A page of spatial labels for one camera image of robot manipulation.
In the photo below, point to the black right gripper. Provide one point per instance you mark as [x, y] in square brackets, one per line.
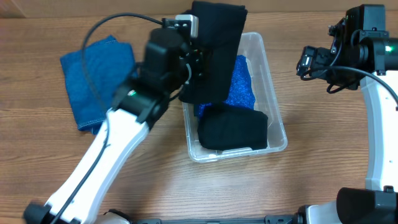
[310, 61]

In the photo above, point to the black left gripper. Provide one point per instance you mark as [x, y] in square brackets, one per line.
[195, 57]

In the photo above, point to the black cloth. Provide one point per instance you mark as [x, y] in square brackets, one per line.
[219, 33]
[223, 127]

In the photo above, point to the blue sequin garment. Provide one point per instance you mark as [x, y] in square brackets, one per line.
[240, 97]

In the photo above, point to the blue denim cloth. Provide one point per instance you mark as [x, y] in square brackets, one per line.
[108, 62]

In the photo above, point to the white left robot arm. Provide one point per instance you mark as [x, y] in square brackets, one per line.
[139, 102]

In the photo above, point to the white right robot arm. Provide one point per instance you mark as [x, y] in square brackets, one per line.
[371, 66]

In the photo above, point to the clear plastic container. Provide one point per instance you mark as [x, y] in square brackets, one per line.
[252, 47]

